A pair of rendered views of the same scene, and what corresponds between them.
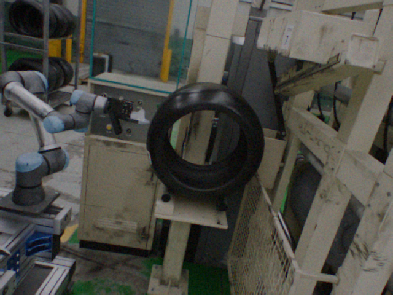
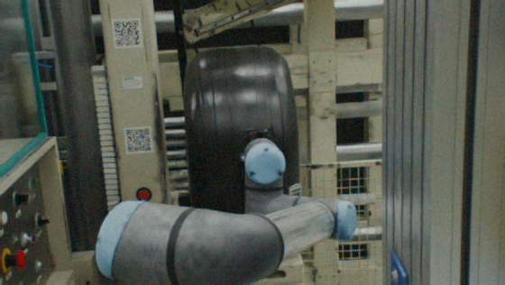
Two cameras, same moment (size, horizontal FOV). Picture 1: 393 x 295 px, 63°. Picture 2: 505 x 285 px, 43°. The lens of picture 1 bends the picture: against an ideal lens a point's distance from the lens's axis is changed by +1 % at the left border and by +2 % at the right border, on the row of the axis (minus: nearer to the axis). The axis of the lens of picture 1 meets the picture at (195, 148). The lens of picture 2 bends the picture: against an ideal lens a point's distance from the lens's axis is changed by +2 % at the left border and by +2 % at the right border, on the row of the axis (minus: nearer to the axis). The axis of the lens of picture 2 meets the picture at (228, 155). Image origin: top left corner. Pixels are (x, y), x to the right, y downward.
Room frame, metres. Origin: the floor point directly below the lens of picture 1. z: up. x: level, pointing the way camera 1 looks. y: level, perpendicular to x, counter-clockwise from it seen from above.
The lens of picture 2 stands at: (1.42, 1.75, 1.61)
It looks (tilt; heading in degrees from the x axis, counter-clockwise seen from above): 15 degrees down; 273
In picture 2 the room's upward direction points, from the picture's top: 4 degrees counter-clockwise
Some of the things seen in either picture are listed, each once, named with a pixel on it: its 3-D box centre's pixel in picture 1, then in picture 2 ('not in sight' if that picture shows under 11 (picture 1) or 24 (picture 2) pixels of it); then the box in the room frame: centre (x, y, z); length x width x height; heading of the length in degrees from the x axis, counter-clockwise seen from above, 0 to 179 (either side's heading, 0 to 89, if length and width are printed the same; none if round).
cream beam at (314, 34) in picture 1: (301, 39); not in sight; (1.41, -0.34, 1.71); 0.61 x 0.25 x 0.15; 4
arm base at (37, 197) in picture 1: (29, 189); not in sight; (1.38, 0.79, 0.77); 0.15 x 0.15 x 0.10
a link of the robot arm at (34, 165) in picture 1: (30, 168); not in sight; (1.39, 0.78, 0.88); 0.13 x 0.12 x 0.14; 155
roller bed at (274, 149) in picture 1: (263, 157); (168, 155); (1.76, -0.40, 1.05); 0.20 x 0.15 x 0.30; 4
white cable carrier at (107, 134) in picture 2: not in sight; (110, 149); (1.85, 0.04, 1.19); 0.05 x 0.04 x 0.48; 94
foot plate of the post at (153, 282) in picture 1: (169, 279); not in sight; (1.77, 0.00, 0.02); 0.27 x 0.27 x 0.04; 4
